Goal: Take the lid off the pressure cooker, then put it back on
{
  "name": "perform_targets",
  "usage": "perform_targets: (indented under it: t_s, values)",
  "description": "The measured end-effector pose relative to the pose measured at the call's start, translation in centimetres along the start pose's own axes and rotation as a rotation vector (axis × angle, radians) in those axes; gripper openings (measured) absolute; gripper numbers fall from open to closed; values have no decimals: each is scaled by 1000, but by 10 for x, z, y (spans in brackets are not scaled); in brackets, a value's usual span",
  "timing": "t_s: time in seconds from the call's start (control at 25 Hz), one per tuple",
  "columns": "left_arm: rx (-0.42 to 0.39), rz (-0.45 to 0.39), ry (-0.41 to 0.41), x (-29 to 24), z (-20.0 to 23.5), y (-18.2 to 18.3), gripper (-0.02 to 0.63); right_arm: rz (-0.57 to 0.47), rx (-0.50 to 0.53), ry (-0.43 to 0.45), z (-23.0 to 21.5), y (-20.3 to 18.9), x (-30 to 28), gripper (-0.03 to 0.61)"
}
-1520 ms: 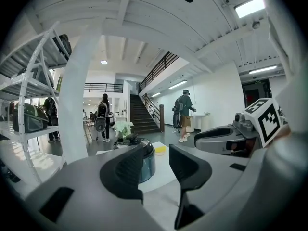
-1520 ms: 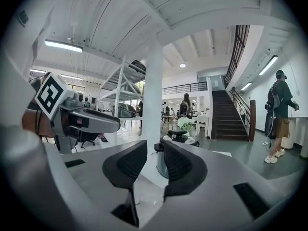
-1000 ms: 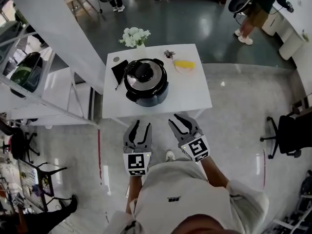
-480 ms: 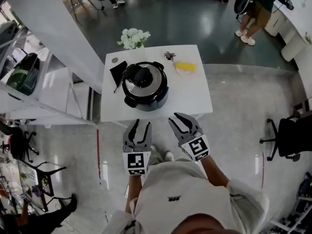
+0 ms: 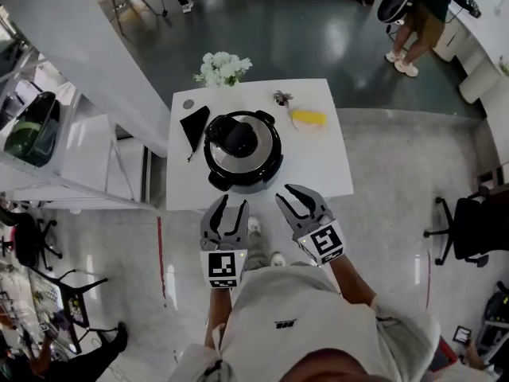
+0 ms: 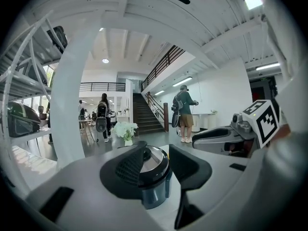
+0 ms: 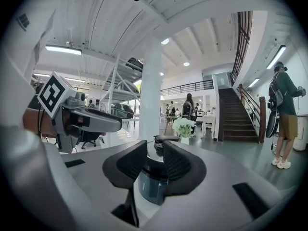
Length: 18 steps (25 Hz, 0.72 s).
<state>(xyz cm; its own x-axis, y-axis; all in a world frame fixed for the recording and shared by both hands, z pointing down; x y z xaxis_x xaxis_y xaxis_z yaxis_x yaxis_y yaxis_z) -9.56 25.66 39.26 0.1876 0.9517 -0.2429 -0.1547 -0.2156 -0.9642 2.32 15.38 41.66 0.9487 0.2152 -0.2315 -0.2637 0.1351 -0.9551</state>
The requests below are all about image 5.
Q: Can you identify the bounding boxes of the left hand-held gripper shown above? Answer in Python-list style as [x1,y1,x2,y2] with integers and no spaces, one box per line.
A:
[199,193,251,290]

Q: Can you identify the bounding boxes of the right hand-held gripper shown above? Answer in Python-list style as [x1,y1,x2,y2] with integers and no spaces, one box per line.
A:
[274,183,345,267]

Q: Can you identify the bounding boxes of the black pressure cooker pot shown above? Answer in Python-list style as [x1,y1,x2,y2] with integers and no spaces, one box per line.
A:
[205,109,286,195]

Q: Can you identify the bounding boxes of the silver black cooker lid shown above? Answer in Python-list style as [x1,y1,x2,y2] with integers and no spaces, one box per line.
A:
[204,110,283,186]

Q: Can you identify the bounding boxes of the person's left forearm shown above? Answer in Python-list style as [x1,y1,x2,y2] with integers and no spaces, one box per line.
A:
[204,286,233,348]

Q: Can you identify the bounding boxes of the person's right forearm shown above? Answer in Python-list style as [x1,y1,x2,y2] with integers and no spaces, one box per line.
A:
[328,255,377,306]

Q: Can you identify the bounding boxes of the person's grey trousers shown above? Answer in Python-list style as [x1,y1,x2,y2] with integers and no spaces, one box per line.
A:
[243,232,276,272]

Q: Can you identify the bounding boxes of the white table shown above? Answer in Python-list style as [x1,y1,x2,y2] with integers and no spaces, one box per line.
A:
[165,78,356,212]

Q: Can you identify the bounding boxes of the yellow corn cob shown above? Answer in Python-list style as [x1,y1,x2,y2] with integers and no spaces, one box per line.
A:
[290,110,328,127]

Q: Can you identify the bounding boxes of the black cloth pouch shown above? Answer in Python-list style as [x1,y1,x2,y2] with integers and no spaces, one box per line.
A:
[179,105,212,163]

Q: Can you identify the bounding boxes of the person's white shirt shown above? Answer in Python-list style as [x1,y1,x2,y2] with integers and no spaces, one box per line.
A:
[170,263,441,382]

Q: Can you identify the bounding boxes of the white metal shelf rack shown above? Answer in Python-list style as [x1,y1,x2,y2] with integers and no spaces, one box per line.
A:
[0,6,161,215]

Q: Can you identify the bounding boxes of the white flower bouquet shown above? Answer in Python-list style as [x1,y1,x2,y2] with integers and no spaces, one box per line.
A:
[193,52,254,88]

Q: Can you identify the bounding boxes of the black office chair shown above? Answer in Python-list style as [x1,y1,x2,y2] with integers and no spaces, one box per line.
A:
[423,187,509,268]
[0,207,63,271]

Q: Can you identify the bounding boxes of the dark kitchen appliance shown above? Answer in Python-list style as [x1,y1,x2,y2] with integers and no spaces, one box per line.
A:
[3,92,62,169]

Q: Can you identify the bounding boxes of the white cylindrical bin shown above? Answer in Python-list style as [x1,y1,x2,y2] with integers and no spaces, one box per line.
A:
[459,60,503,104]

